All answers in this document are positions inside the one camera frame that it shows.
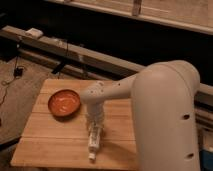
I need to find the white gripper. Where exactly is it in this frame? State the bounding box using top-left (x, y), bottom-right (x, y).
top-left (86, 103), bottom-right (104, 137)

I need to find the white plastic bottle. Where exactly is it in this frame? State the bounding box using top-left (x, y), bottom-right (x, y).
top-left (88, 124), bottom-right (100, 161)

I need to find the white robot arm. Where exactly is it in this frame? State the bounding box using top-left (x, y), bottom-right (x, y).
top-left (80, 60), bottom-right (200, 171)

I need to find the orange ceramic bowl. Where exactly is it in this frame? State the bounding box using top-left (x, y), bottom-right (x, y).
top-left (48, 89), bottom-right (81, 117)

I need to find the wooden board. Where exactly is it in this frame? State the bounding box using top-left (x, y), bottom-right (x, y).
top-left (11, 79), bottom-right (137, 171)

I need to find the small white box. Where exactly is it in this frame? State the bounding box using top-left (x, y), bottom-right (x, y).
top-left (25, 28), bottom-right (43, 38)

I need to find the long wooden beam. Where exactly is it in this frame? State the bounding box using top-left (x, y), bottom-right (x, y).
top-left (0, 25), bottom-right (213, 108)

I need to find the wooden shelf ledge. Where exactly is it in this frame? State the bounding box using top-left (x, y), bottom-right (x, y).
top-left (46, 0), bottom-right (213, 35)

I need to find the black cable with plug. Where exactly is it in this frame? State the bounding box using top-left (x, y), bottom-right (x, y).
top-left (0, 54), bottom-right (26, 107)

